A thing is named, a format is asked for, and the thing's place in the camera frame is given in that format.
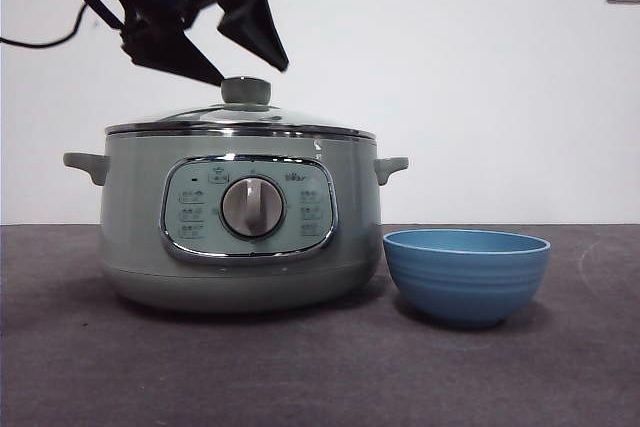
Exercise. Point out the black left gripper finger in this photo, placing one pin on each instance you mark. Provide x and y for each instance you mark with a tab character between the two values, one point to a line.
165	54
257	27

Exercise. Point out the glass lid with green knob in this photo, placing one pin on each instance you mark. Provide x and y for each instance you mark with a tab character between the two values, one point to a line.
246	92

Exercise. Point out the pale green electric steamer pot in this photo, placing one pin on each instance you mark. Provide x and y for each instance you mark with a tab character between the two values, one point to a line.
130	207

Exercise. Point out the blue ribbed bowl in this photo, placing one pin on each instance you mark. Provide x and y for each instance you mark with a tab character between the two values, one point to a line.
465	287

